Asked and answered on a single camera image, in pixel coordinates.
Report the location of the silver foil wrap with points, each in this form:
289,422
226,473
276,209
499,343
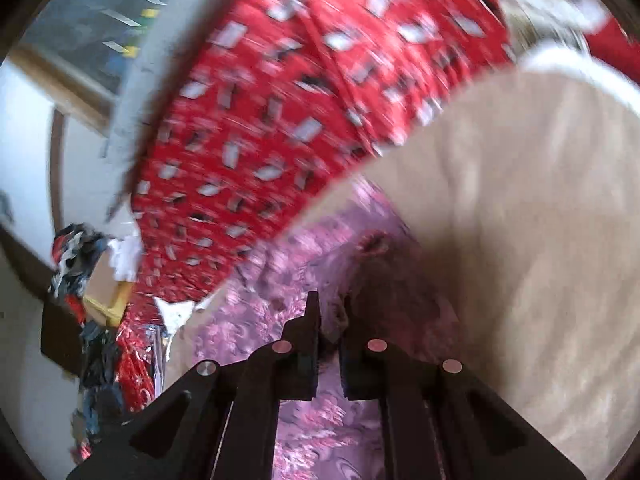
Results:
156,355

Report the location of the grey ledge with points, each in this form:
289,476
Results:
150,80

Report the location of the pile of dark clothes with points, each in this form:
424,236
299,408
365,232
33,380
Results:
75,265

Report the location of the beige blanket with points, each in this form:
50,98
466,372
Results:
525,240

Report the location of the white cloth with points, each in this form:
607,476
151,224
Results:
172,312

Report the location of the yellow cardboard box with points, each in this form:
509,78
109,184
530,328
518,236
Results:
106,290

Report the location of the red printed bedsheet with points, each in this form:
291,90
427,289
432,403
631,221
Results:
290,125

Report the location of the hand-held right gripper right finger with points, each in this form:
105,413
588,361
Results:
354,375

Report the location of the plain red cloth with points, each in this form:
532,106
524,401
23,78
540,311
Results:
612,47

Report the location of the purple floral garment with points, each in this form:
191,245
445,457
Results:
300,265

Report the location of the window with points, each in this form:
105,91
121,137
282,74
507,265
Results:
95,20

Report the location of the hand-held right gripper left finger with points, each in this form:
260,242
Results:
306,360

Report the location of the stuffed toy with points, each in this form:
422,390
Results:
545,15

